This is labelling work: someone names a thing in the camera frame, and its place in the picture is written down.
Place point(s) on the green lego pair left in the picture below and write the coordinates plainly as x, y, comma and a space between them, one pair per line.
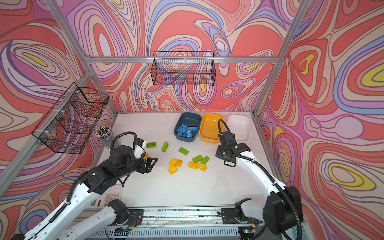
197, 159

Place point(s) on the black wire basket back wall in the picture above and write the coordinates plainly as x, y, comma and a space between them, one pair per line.
187, 68

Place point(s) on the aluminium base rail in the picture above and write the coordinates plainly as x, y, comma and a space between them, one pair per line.
171, 223

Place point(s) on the yellow lego small left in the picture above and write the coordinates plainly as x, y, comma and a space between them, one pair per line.
146, 156

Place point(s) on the yellow lego bottom cluster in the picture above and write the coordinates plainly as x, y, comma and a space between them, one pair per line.
172, 170

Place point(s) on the white plastic bin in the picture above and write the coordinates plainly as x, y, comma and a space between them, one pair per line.
240, 126

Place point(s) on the yellow lego cluster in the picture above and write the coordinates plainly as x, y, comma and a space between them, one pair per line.
172, 170
173, 162

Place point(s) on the black wire basket left wall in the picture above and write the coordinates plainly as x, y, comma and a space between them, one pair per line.
73, 121

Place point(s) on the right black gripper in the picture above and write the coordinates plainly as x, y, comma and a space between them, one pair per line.
218, 153

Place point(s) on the orange-yellow lego cluster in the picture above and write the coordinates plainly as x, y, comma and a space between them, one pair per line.
179, 163

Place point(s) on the metal cup of pens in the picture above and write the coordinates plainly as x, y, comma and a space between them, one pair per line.
104, 133

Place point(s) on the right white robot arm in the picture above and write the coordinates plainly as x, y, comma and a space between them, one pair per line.
282, 209

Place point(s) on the green lego pair right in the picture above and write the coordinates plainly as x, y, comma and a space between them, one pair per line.
205, 160

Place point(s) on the yellow lego top cluster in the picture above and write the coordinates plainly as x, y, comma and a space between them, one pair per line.
173, 162

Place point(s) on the yellow lego small centre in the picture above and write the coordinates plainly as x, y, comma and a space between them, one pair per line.
203, 167

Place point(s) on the pink calculator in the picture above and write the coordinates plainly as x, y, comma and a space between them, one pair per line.
111, 194

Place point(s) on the yellow lego small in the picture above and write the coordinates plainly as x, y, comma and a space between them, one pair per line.
203, 167
146, 156

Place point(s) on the dark teal plastic bin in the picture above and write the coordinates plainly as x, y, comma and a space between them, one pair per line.
191, 120

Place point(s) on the yellow plastic bin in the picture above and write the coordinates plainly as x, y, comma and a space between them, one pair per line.
209, 130

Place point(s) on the yellow lego long centre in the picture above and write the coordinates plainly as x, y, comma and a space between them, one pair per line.
193, 165

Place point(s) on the blue lego bottom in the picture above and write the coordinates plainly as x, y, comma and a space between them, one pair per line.
181, 132

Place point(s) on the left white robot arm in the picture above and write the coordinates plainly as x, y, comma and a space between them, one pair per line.
86, 188

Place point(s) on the black wire basket wall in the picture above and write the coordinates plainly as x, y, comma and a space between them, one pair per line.
187, 68
73, 121

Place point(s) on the green lego pair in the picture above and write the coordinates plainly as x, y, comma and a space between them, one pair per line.
197, 159
205, 160

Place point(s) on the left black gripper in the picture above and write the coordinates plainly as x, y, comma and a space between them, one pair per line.
143, 169

